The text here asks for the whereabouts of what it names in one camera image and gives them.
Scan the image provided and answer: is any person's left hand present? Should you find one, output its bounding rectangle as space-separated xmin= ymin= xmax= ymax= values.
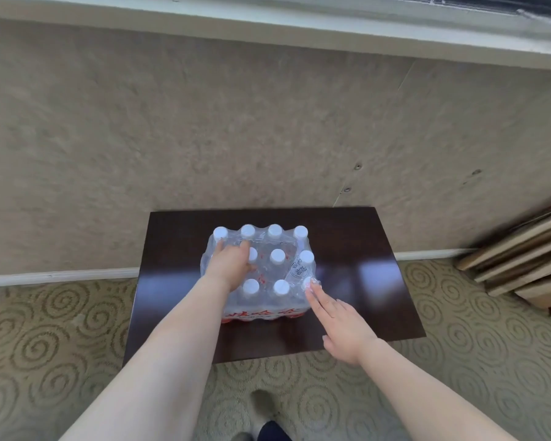
xmin=206 ymin=240 xmax=259 ymax=293

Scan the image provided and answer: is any person's right hand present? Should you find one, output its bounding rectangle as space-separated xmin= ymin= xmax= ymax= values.
xmin=305 ymin=280 xmax=378 ymax=366

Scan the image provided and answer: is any shrink-wrapped pack of water bottles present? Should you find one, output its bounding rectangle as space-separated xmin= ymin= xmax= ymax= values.
xmin=200 ymin=223 xmax=321 ymax=326

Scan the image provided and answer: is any person's right forearm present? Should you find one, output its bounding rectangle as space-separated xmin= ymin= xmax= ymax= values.
xmin=356 ymin=339 xmax=520 ymax=441

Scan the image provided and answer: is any person's left forearm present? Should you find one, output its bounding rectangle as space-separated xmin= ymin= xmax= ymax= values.
xmin=59 ymin=285 xmax=240 ymax=441

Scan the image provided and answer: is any dark brown wooden table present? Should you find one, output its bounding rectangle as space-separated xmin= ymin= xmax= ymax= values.
xmin=122 ymin=206 xmax=427 ymax=369

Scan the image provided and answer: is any person's grey shoe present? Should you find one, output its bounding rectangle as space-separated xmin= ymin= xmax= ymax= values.
xmin=249 ymin=389 xmax=277 ymax=433

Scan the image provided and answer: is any person's dark trouser leg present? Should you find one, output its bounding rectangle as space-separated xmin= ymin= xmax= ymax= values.
xmin=256 ymin=420 xmax=295 ymax=441

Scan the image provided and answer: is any light wooden board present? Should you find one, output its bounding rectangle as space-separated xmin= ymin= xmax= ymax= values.
xmin=486 ymin=261 xmax=551 ymax=297
xmin=514 ymin=273 xmax=551 ymax=310
xmin=474 ymin=239 xmax=551 ymax=284
xmin=456 ymin=209 xmax=551 ymax=272

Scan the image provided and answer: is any white window sill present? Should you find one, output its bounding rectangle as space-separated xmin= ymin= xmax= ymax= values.
xmin=0 ymin=0 xmax=551 ymax=58

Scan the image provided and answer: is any dark window frame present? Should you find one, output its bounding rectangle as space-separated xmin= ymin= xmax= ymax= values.
xmin=428 ymin=0 xmax=551 ymax=20

